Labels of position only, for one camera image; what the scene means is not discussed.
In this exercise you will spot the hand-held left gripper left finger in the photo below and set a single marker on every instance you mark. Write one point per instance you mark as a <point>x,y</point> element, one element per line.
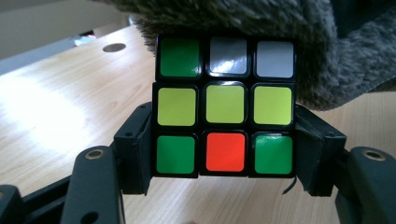
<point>134,155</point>

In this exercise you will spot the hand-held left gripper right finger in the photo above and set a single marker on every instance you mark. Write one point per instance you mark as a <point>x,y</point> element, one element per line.
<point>317,155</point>

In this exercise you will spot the grey fluffy cloth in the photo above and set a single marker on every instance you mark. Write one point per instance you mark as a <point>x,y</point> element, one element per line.
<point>342,62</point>

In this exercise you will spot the black puzzle cube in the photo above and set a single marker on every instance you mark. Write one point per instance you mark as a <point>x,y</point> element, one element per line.
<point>224,104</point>

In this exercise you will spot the grey round table grommet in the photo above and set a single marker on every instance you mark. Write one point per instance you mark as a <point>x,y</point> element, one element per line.
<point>114,47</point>

